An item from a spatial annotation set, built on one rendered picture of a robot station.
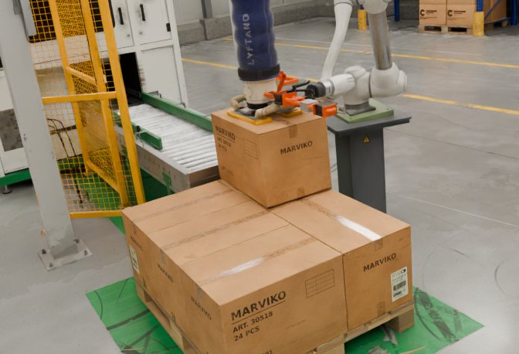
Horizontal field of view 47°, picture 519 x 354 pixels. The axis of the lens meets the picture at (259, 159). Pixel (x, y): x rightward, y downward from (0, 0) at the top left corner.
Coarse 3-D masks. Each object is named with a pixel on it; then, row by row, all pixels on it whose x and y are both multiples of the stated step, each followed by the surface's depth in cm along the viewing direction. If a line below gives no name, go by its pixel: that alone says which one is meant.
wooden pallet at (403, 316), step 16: (144, 288) 327; (144, 304) 336; (160, 320) 316; (384, 320) 280; (400, 320) 286; (176, 336) 295; (352, 336) 271; (192, 352) 288; (320, 352) 263; (336, 352) 268
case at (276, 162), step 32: (224, 128) 331; (256, 128) 302; (288, 128) 300; (320, 128) 309; (224, 160) 343; (256, 160) 303; (288, 160) 305; (320, 160) 314; (256, 192) 313; (288, 192) 310
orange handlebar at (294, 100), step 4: (280, 76) 351; (288, 80) 335; (292, 80) 335; (296, 80) 337; (284, 84) 333; (288, 84) 335; (272, 92) 315; (268, 96) 311; (272, 96) 308; (288, 100) 294; (292, 100) 292; (296, 100) 290; (300, 100) 292; (292, 104) 292; (296, 104) 289; (312, 108) 277; (332, 108) 268; (328, 112) 268; (332, 112) 268
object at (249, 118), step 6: (240, 108) 327; (228, 114) 334; (234, 114) 327; (240, 114) 323; (246, 114) 321; (252, 114) 316; (246, 120) 315; (252, 120) 311; (258, 120) 310; (264, 120) 309; (270, 120) 311
